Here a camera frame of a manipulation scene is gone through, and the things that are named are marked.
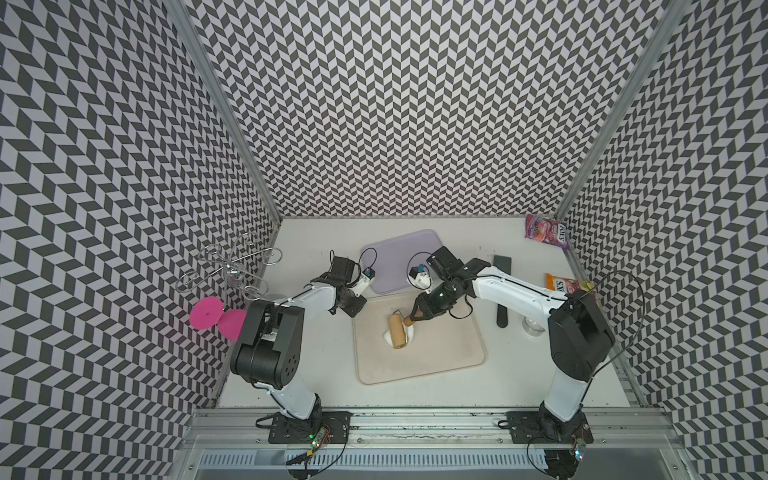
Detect pink snack bag far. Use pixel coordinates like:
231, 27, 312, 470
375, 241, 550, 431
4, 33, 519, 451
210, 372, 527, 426
525, 214, 569, 250

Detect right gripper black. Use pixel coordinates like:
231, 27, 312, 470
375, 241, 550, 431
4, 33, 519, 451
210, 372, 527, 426
408, 279, 462, 323

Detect white dough ball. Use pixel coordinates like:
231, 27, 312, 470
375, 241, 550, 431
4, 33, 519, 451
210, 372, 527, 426
383, 325, 415, 349

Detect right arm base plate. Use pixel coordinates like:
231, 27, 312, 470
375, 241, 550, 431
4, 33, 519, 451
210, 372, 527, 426
504, 409, 594, 445

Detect beige plastic tray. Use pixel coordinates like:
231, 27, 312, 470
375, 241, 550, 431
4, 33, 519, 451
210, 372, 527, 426
353, 292, 486, 385

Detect metal wire glass rack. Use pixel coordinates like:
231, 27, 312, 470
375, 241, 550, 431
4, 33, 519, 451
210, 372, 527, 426
173, 234, 284, 301

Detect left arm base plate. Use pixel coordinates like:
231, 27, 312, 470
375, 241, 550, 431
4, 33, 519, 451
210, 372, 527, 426
268, 411, 352, 445

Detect pink plastic wine glass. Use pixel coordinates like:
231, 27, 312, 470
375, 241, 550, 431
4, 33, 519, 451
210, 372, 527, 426
189, 296, 246, 341

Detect wooden dough roller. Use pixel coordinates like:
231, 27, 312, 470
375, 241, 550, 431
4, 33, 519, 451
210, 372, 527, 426
384, 310, 415, 349

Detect orange yellow snack bag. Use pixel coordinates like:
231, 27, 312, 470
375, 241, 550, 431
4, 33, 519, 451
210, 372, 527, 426
545, 273, 594, 294

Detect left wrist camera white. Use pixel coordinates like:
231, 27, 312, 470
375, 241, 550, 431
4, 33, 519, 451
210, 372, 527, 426
351, 267, 376, 297

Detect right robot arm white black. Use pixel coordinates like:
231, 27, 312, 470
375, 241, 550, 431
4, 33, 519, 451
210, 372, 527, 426
407, 246, 616, 426

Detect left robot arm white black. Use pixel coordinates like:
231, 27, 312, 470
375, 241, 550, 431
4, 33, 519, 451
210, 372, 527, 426
230, 256, 366, 422

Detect black handled metal scraper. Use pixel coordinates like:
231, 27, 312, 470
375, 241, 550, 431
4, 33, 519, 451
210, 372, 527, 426
491, 254, 513, 329

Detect purple plastic tray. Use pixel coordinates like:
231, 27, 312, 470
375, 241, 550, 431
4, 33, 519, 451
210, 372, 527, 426
360, 229, 442, 295

